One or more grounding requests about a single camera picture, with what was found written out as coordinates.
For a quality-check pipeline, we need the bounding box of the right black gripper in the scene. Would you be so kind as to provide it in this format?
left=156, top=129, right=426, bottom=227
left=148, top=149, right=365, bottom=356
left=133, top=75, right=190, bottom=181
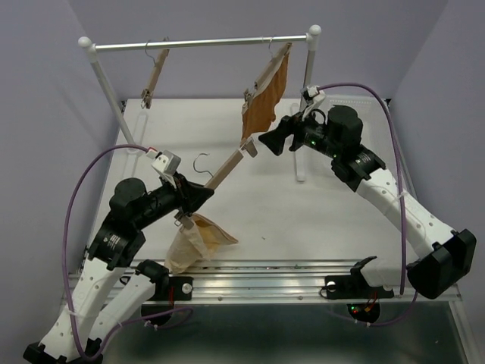
left=256, top=105, right=341, bottom=159

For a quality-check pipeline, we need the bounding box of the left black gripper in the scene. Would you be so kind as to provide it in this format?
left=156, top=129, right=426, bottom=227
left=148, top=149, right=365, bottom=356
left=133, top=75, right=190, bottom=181
left=137, top=169, right=215, bottom=227

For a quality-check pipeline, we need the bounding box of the beige clip hanger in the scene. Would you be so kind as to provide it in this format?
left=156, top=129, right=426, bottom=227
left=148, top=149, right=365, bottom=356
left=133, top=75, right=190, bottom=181
left=174, top=137, right=259, bottom=230
left=140, top=39, right=170, bottom=109

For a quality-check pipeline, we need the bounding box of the beige underwear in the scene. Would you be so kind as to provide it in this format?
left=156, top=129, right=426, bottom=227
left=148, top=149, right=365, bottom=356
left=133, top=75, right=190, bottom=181
left=164, top=214, right=239, bottom=275

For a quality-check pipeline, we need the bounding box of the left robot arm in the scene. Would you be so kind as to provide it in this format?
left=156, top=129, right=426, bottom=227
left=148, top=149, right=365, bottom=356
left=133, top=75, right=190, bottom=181
left=23, top=174, right=214, bottom=363

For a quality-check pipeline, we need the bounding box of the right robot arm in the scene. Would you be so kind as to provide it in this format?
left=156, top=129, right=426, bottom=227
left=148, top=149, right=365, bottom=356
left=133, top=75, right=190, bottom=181
left=258, top=105, right=477, bottom=300

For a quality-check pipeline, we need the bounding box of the brown underwear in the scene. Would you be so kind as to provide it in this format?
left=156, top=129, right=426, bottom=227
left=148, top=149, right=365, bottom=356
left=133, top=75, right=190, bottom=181
left=241, top=45, right=293, bottom=145

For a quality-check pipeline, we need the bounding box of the beige hanger with brown garment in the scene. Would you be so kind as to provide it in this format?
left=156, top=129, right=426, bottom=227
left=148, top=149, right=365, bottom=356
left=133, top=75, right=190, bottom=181
left=242, top=42, right=293, bottom=115

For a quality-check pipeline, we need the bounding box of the empty beige clip hanger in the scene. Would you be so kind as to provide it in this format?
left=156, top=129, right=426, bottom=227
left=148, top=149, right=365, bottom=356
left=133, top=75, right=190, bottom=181
left=140, top=39, right=170, bottom=109

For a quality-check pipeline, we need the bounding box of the white perforated plastic basket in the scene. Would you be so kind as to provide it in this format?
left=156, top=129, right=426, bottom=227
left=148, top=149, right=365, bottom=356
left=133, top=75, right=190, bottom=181
left=323, top=95, right=396, bottom=172

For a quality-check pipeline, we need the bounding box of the white and silver clothes rack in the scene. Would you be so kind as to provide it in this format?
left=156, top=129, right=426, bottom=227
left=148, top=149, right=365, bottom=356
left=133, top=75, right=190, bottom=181
left=78, top=24, right=322, bottom=184

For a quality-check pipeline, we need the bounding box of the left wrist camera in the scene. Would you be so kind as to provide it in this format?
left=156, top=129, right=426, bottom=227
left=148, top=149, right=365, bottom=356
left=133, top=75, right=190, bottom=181
left=151, top=150, right=181, bottom=177

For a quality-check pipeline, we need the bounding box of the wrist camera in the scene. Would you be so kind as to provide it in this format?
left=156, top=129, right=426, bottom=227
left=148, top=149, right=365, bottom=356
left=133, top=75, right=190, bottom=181
left=151, top=150, right=181, bottom=177
left=301, top=86, right=326, bottom=112

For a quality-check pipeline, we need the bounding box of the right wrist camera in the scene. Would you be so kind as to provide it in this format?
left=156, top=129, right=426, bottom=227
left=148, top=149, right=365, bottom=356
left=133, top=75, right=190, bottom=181
left=301, top=86, right=326, bottom=112

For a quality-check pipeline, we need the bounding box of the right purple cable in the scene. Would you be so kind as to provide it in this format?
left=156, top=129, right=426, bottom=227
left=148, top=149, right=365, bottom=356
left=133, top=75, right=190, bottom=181
left=320, top=83, right=419, bottom=329

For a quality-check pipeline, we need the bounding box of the purple cable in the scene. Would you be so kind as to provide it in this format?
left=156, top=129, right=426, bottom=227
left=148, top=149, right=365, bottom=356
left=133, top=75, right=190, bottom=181
left=320, top=83, right=419, bottom=329
left=63, top=144, right=194, bottom=359

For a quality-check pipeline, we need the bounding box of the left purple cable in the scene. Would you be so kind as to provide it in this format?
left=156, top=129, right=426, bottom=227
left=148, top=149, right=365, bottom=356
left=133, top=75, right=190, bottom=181
left=63, top=144, right=194, bottom=359

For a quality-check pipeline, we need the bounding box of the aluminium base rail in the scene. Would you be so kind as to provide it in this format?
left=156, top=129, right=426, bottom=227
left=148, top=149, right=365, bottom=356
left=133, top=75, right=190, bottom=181
left=79, top=259, right=462, bottom=304

